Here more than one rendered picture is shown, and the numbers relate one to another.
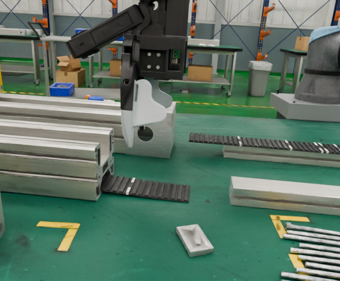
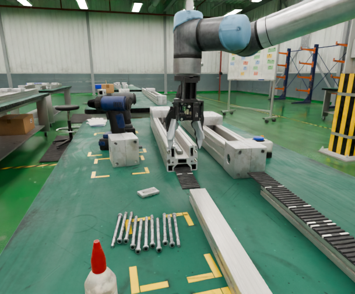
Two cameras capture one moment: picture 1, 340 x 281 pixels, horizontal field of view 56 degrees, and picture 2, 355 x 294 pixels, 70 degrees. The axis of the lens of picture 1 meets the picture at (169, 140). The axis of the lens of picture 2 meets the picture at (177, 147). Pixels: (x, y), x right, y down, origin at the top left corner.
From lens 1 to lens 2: 70 cm
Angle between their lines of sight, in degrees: 72
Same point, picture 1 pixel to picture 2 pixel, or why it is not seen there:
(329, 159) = (319, 239)
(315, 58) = not seen: outside the picture
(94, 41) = not seen: hidden behind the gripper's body
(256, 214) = (184, 207)
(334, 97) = not seen: outside the picture
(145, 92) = (173, 125)
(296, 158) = (297, 221)
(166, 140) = (233, 165)
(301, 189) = (207, 209)
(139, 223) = (155, 182)
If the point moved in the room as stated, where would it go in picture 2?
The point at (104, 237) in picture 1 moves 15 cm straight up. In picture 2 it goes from (143, 178) to (140, 129)
